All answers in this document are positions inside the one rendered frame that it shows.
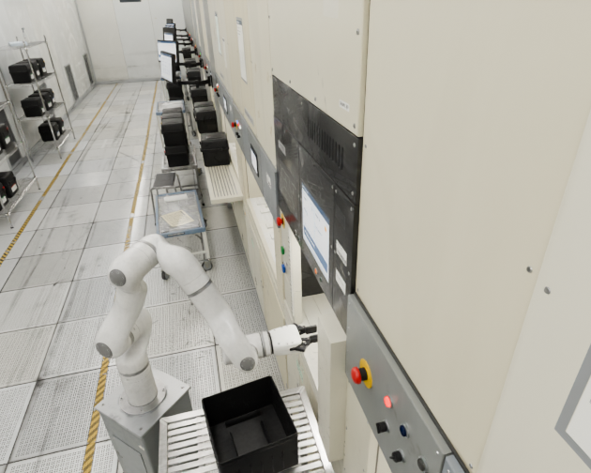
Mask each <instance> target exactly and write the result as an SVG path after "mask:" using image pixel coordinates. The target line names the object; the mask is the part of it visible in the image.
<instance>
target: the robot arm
mask: <svg viewBox="0 0 591 473"><path fill-rule="evenodd" d="M157 264H159V265H160V267H161V268H162V270H163V271H164V272H165V273H167V274H168V275H170V276H172V277H173V278H174V279H175V280H176V282H177V283H178V284H179V286H180V287H181V288H182V290H183V291H184V292H185V294H186V295H187V296H188V298H189V299H190V301H191V302H192V303H193V305H194V306H195V307H196V309H197V310H198V311H199V313H200V314H201V315H202V316H203V318H204V319H205V321H206V322H207V324H208V325H209V327H210V329H211V331H212V333H213V335H214V337H215V339H216V341H217V342H218V344H219V345H220V348H221V353H222V358H223V362H224V364H225V365H230V364H234V366H235V367H236V368H237V369H238V370H239V371H241V372H244V373H249V372H252V371H253V370H254V369H255V368H256V367H257V365H258V359H260V358H265V357H269V356H271V354H274V356H284V355H292V354H297V353H300V352H305V351H306V349H307V347H308V346H309V345H311V343H317V342H318V334H314V335H311V336H310V337H307V338H300V335H302V334H305V333H306V334H311V333H315V332H317V326H316V325H313V326H308V327H305V326H300V325H298V324H296V323H293V324H292V325H288V326H284V327H280V328H274V329H272V330H270V331H268V333H266V331H262V332H257V333H252V334H248V335H245V334H244V333H243V331H242V329H241V328H240V326H239V325H238V323H237V321H236V319H235V316H234V314H233V312H232V310H231V308H230V306H229V304H228V303H227V301H226V300H225V298H224V297H223V295H222V294H221V293H220V291H219V289H218V288H217V286H216V285H215V284H214V283H213V282H212V280H211V279H210V278H209V276H208V275H207V273H206V272H205V270H204V269H203V267H202V266H201V264H200V263H199V262H198V260H197V259H196V258H195V256H194V255H193V254H192V253H191V252H190V251H189V250H187V249H185V248H183V247H180V246H175V245H171V244H169V243H168V241H167V240H166V239H165V237H164V236H162V235H160V234H151V235H148V236H144V237H142V238H141V239H140V240H138V241H137V242H136V243H134V244H133V245H132V246H130V247H129V248H128V249H127V250H125V251H124V252H122V253H121V254H120V255H118V256H117V257H116V258H115V259H114V260H113V261H112V263H111V264H110V266H109V269H108V272H107V277H108V280H109V282H110V283H111V284H112V285H113V286H114V287H116V294H115V300H114V304H113V306H112V308H111V309H110V311H109V313H108V314H107V316H106V318H105V319H104V321H103V323H102V325H101V326H100V328H99V330H98V333H97V336H96V340H95V346H96V348H97V350H98V352H99V353H100V354H101V355H102V356H103V357H105V358H107V359H115V364H116V367H117V371H118V373H119V375H120V378H121V381H122V384H123V387H124V390H123V392H122V393H121V395H120V398H119V405H120V407H121V409H122V411H123V412H124V413H126V414H128V415H131V416H141V415H144V414H147V413H149V412H151V411H153V410H154V409H156V408H157V407H158V406H159V405H160V404H161V403H162V402H163V400H164V398H165V396H166V386H165V384H164V383H163V382H162V381H161V380H160V379H158V378H156V377H154V375H153V372H152V369H151V365H150V362H149V358H148V355H147V346H148V344H149V340H150V336H151V331H152V318H151V315H150V313H149V311H148V310H147V309H146V308H145V307H144V302H145V299H146V295H147V285H146V283H145V281H144V280H143V278H144V276H145V275H146V274H147V273H148V272H149V271H150V270H151V269H152V268H153V267H155V266H156V265H157ZM303 341H306V342H304V343H303Z"/></svg>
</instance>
